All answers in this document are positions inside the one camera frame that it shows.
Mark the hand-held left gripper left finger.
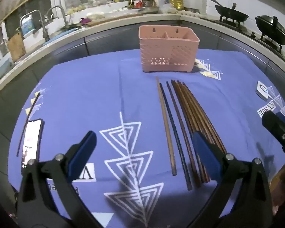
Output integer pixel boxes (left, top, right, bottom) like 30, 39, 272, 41
16, 131, 102, 228

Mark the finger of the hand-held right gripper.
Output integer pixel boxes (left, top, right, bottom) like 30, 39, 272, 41
262, 111, 285, 159

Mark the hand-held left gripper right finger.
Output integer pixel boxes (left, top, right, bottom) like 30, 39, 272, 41
187, 131, 273, 228

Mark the reddish brown chopstick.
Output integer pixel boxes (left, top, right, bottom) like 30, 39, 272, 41
182, 83, 227, 154

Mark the bunch of chopsticks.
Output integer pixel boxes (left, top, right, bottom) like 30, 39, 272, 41
155, 76, 223, 191

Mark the pink plastic utensil basket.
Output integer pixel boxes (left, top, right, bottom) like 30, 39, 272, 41
139, 25, 200, 74

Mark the small white device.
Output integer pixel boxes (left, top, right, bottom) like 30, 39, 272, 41
255, 80, 269, 101

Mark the black smartphone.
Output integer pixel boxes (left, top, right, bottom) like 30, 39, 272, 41
21, 119, 44, 175

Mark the blue printed tablecloth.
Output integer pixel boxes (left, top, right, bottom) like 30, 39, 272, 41
8, 49, 285, 228

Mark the thin dark stick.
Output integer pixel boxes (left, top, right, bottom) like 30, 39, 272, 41
16, 92, 40, 158

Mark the gas stove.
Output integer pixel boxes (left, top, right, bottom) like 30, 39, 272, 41
199, 14, 285, 66

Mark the black lidded pot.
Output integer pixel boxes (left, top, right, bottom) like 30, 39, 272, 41
255, 15, 285, 45

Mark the blue plastic basin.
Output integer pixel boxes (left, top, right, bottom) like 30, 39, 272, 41
0, 52, 13, 79

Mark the wooden cutting board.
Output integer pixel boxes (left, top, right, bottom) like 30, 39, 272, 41
7, 32, 27, 62

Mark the black wok with ladle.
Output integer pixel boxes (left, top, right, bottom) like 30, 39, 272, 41
205, 0, 249, 22

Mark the blue and white detergent bottle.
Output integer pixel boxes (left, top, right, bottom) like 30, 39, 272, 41
21, 15, 34, 35

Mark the tall steel faucet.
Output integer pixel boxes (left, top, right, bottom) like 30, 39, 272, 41
46, 5, 68, 29

